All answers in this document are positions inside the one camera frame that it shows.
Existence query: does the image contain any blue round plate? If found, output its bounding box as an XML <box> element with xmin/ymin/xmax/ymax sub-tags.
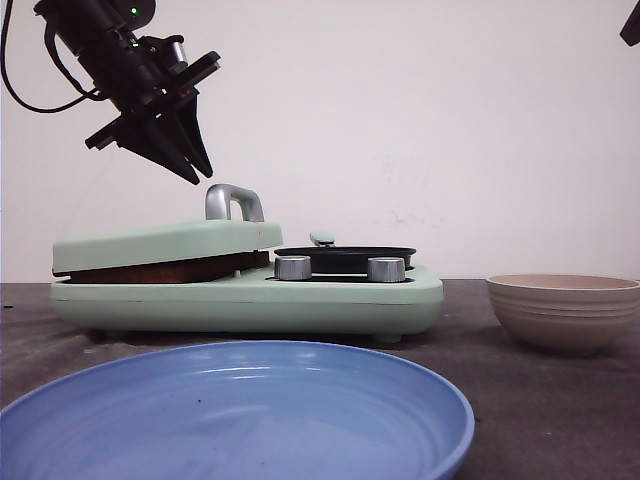
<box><xmin>1</xmin><ymin>341</ymin><xmax>475</xmax><ymax>479</ymax></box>

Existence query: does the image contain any silver control knob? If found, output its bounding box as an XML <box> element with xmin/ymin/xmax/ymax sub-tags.
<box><xmin>274</xmin><ymin>255</ymin><xmax>313</xmax><ymax>281</ymax></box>
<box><xmin>367</xmin><ymin>257</ymin><xmax>406</xmax><ymax>283</ymax></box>

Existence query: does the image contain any left silver control knob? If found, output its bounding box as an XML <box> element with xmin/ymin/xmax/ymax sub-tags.
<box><xmin>274</xmin><ymin>255</ymin><xmax>313</xmax><ymax>281</ymax></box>

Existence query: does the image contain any breakfast maker hinged lid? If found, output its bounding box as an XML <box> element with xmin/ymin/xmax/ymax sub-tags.
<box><xmin>52</xmin><ymin>184</ymin><xmax>283</xmax><ymax>277</ymax></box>

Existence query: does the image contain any mint green breakfast maker base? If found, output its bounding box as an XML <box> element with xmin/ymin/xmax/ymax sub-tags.
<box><xmin>51</xmin><ymin>266</ymin><xmax>444</xmax><ymax>342</ymax></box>

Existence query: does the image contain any white bread slice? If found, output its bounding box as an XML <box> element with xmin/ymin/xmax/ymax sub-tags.
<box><xmin>56</xmin><ymin>251</ymin><xmax>269</xmax><ymax>284</ymax></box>

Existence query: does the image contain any black round frying pan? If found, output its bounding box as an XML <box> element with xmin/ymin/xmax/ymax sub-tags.
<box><xmin>274</xmin><ymin>230</ymin><xmax>416</xmax><ymax>274</ymax></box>

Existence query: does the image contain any beige ribbed bowl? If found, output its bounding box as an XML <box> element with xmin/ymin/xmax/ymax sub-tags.
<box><xmin>486</xmin><ymin>274</ymin><xmax>639</xmax><ymax>355</ymax></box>

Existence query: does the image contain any right silver control knob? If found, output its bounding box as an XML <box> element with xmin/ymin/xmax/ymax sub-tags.
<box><xmin>367</xmin><ymin>257</ymin><xmax>406</xmax><ymax>283</ymax></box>

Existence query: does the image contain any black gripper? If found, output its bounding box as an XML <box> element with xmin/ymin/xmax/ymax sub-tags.
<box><xmin>49</xmin><ymin>19</ymin><xmax>220</xmax><ymax>185</ymax></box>

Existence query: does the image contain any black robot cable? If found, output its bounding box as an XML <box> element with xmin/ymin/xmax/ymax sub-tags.
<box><xmin>0</xmin><ymin>9</ymin><xmax>109</xmax><ymax>115</ymax></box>

